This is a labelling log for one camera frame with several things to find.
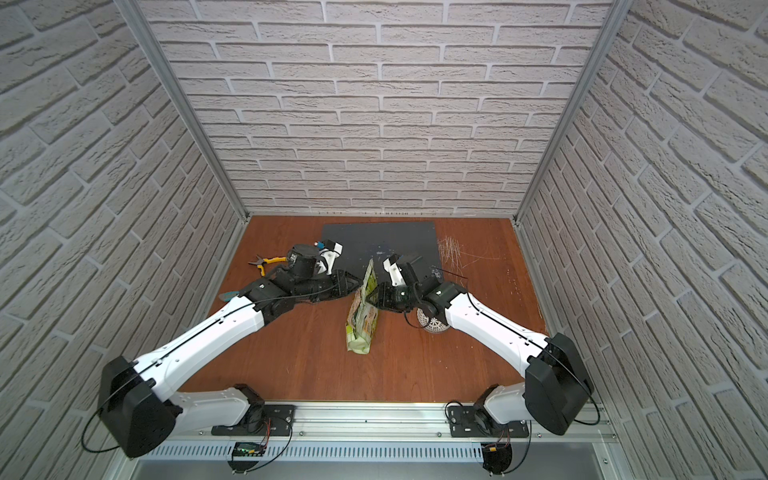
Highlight white patterned breakfast bowl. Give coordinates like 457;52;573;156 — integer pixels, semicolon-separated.
416;309;450;334

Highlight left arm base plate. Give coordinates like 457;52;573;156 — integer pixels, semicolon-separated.
211;404;297;437

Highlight teal utility knife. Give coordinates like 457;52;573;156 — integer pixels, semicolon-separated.
218;291;239;302

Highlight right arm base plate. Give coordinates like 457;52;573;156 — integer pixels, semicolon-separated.
444;402;530;440

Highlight right controller board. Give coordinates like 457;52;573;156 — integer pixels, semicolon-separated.
481;443;514;475

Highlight left controller board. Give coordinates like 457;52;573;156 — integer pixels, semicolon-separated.
228;442;266;474

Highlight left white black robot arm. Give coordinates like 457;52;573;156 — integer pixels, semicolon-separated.
96;240;363;458

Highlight aluminium front rail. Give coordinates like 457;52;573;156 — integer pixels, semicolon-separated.
142;394;616;451

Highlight grey network switch box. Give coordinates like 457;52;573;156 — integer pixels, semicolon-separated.
321;221;442;279

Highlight green oats bag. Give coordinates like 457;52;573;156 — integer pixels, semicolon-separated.
345;259;379;355

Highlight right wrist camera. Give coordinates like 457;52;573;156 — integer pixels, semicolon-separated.
383;254;405;287

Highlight controller board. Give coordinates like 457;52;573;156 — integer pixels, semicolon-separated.
228;442;266;474
481;443;514;475

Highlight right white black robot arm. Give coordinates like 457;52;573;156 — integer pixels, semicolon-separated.
367;254;594;436

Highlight yellow handled pliers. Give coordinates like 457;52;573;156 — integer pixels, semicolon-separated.
249;256;287;277

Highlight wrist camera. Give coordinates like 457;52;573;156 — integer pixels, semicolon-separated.
383;254;405;287
316;240;343;275

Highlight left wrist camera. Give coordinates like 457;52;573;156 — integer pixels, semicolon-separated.
316;240;343;275

